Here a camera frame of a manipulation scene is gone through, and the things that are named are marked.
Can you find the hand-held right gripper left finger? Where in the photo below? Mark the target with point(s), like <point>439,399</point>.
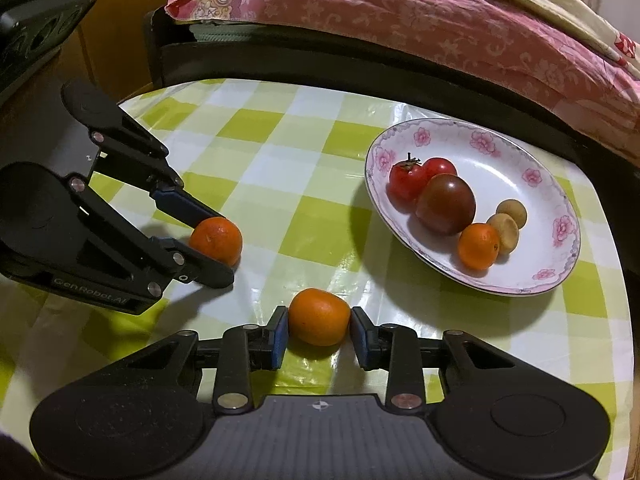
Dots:
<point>280,338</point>

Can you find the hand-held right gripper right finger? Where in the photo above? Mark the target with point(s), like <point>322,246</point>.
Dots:
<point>361,338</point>

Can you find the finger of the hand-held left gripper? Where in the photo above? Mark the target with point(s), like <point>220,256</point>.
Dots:
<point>200,270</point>
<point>175,202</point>

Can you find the orange tangerine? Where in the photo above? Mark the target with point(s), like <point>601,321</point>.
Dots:
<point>319,316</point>
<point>478,246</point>
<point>217,240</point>

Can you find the small red tomato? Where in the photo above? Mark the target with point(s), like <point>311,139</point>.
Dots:
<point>441,167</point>
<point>406,186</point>

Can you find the large dark red tomato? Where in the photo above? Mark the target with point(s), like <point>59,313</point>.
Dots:
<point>446,204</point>

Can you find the brown longan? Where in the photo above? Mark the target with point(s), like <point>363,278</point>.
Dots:
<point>504,234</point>
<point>512,211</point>

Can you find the white floral rimmed plate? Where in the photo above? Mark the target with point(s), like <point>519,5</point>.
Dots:
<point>540,195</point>

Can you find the green checkered tablecloth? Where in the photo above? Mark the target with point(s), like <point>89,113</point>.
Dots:
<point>300,200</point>

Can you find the green mattress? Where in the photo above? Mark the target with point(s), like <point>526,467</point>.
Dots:
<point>220,35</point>

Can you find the wooden cabinet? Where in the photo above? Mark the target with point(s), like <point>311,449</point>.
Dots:
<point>120,15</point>

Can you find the pink floral bedsheet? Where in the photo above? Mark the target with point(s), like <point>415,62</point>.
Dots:
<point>400,15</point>

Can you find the dark bed frame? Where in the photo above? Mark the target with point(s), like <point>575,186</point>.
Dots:
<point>280,55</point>

